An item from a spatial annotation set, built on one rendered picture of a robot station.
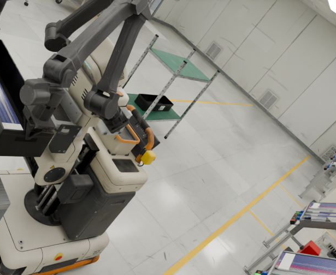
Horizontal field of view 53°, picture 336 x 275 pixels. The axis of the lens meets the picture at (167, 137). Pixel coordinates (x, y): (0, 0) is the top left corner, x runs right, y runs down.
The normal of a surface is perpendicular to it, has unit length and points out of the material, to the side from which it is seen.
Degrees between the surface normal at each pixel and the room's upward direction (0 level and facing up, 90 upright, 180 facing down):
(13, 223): 0
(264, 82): 90
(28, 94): 89
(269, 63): 90
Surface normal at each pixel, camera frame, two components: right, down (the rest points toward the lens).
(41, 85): 0.85, 0.40
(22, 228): 0.58, -0.72
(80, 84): -0.69, 0.04
